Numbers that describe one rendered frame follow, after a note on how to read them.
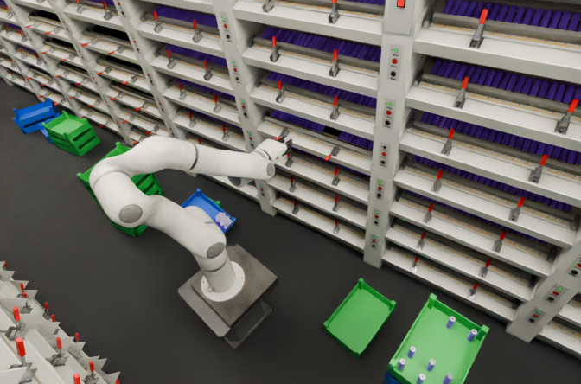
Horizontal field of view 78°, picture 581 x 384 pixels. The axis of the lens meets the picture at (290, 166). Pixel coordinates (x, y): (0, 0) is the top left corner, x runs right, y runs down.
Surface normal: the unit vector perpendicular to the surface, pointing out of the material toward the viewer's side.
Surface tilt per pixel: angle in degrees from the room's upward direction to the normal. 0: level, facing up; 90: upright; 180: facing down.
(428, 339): 0
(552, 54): 18
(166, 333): 0
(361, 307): 0
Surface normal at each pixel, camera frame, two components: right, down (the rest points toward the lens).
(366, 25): -0.26, -0.49
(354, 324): -0.10, -0.72
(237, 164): 0.12, -0.08
